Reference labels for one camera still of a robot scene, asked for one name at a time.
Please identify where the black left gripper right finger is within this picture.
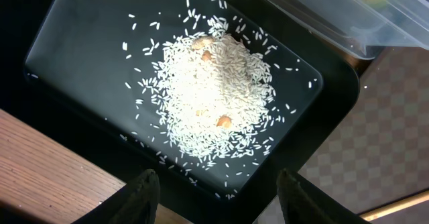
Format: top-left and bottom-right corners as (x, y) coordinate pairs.
(276, 168), (369, 224)

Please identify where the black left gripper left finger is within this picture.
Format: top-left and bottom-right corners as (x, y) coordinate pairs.
(72, 168), (161, 224)

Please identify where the brown serving tray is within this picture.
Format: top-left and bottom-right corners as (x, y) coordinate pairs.
(254, 46), (429, 224)

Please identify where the black tray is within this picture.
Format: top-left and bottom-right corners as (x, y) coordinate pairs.
(1, 0), (359, 223)

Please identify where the clear plastic bin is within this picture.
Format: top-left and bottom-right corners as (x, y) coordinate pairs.
(268, 0), (428, 60)

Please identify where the pile of rice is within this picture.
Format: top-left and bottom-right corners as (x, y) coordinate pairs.
(120, 0), (314, 200)

